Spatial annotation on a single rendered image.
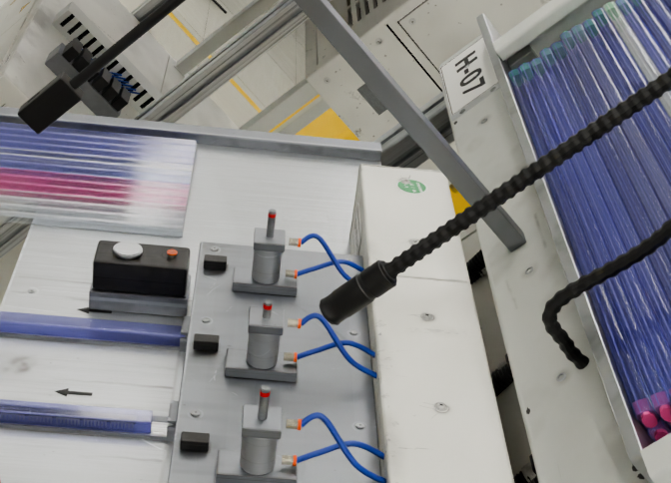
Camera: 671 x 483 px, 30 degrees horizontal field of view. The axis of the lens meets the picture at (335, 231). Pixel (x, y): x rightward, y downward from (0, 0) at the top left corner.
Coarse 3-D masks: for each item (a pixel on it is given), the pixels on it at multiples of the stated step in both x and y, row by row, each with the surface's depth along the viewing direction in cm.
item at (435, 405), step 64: (384, 192) 109; (448, 192) 111; (384, 256) 100; (448, 256) 101; (384, 320) 92; (448, 320) 93; (384, 384) 85; (448, 384) 86; (384, 448) 79; (448, 448) 80
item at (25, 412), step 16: (0, 400) 89; (16, 400) 90; (0, 416) 89; (16, 416) 89; (32, 416) 89; (48, 416) 89; (64, 416) 89; (80, 416) 89; (96, 416) 89; (112, 416) 89; (128, 416) 89; (144, 416) 90; (144, 432) 90
